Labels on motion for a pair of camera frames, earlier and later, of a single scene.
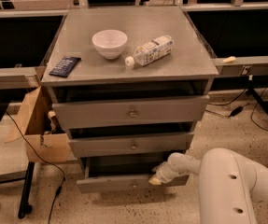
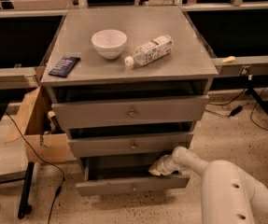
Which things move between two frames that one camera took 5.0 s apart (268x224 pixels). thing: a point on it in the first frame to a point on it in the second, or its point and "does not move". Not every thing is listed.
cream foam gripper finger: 156,181 to 155,170
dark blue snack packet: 64,66 does not move
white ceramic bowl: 110,43 does not move
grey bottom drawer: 122,174 does not move
